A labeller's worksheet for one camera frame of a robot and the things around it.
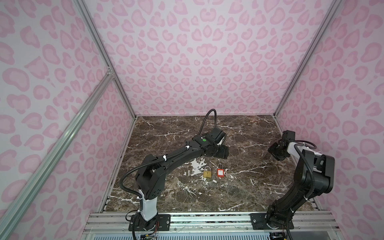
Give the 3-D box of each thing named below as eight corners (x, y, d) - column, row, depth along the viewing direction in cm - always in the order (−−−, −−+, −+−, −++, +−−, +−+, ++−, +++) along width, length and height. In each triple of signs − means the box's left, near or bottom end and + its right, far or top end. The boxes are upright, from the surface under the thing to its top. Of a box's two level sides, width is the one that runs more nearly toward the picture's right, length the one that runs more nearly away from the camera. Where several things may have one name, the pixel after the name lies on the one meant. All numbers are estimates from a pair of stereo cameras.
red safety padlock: (217, 177, 90) (217, 175, 88) (216, 164, 95) (216, 163, 94) (224, 177, 90) (224, 175, 88) (222, 164, 95) (223, 163, 94)
